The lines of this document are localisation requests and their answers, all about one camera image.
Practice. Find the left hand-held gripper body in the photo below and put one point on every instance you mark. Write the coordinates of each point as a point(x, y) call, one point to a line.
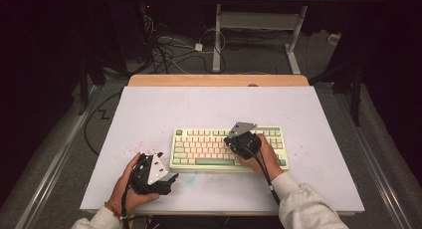
point(156, 169)

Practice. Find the person's left hand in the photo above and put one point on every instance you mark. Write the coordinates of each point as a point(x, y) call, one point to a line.
point(119, 195)

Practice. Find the wooden table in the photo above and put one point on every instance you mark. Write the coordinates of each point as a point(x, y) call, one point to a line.
point(215, 80)

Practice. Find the person's right hand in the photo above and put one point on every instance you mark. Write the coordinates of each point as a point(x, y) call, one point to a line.
point(268, 162)

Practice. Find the white metal-framed desk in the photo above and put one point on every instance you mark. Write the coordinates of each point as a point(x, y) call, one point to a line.
point(217, 40)

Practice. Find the aluminium floor rail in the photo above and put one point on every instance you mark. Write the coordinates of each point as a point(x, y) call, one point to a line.
point(56, 162)
point(375, 169)

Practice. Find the white power adapter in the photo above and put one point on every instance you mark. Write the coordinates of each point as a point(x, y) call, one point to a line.
point(198, 47)

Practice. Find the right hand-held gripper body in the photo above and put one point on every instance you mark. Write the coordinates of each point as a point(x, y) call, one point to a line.
point(245, 142)

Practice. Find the white board sheet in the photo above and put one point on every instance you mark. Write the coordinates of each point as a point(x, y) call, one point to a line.
point(215, 106)

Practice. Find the dark metal stand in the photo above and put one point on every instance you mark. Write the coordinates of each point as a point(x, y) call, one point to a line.
point(83, 89)

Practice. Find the green and cream keyboard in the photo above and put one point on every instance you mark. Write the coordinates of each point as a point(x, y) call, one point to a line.
point(205, 149)

